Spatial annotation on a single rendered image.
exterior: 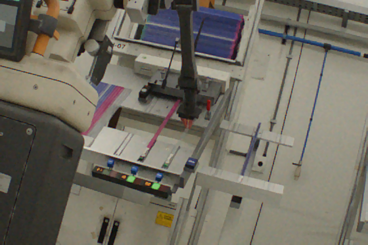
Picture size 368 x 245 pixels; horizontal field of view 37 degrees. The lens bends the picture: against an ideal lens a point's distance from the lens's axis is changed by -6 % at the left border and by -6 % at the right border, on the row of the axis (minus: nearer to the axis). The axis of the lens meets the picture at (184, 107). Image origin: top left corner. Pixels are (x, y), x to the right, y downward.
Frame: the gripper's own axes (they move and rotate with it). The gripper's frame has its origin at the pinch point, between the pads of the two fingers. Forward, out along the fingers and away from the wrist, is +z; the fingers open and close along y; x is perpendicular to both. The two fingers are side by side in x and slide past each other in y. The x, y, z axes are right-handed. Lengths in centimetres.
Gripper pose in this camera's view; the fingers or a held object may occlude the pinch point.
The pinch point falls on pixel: (188, 126)
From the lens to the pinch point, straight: 265.3
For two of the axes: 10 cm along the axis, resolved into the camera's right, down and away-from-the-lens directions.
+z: -0.5, 8.1, 5.8
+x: -3.3, 5.3, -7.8
